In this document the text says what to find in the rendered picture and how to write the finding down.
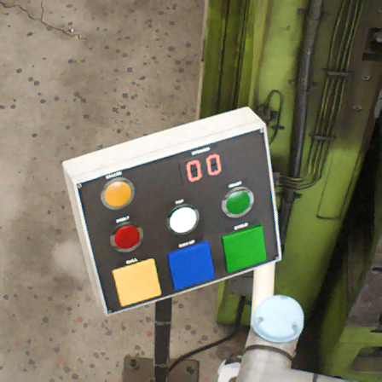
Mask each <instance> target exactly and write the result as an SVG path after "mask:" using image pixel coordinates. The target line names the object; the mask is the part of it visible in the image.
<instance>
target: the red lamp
mask: <svg viewBox="0 0 382 382"><path fill-rule="evenodd" d="M114 239H115V244H116V245H117V247H119V248H121V249H130V248H132V247H133V246H135V245H136V244H137V242H138V241H139V239H140V233H139V231H138V230H137V229H136V228H134V227H133V226H131V225H128V226H124V227H122V228H121V229H119V230H118V232H117V233H116V235H115V238H114Z"/></svg>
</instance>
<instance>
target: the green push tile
mask: <svg viewBox="0 0 382 382"><path fill-rule="evenodd" d="M221 237H222V243H223V253H224V259H225V264H226V270H227V271H228V272H232V271H235V270H237V269H243V268H245V267H248V266H251V265H253V264H256V263H261V262H263V261H265V260H266V255H265V249H264V247H265V242H264V235H263V225H262V224H261V223H260V224H257V225H254V226H251V227H248V229H243V230H241V231H237V232H234V233H232V234H227V235H224V236H221Z"/></svg>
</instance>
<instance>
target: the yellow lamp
mask: <svg viewBox="0 0 382 382"><path fill-rule="evenodd" d="M129 197H130V187H129V186H128V185H127V184H126V183H125V182H114V183H112V184H110V185H109V186H108V187H107V189H106V192H105V200H106V202H107V203H108V204H109V205H111V206H120V205H123V204H124V203H125V202H126V201H127V200H128V199H129Z"/></svg>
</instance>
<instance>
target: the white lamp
mask: <svg viewBox="0 0 382 382"><path fill-rule="evenodd" d="M194 222H195V215H194V212H193V211H192V210H190V209H188V208H182V209H180V210H178V211H176V212H175V213H174V214H173V216H172V218H171V222H170V223H171V226H172V228H173V229H175V230H176V231H177V232H184V231H187V230H189V229H191V228H192V227H193V225H194Z"/></svg>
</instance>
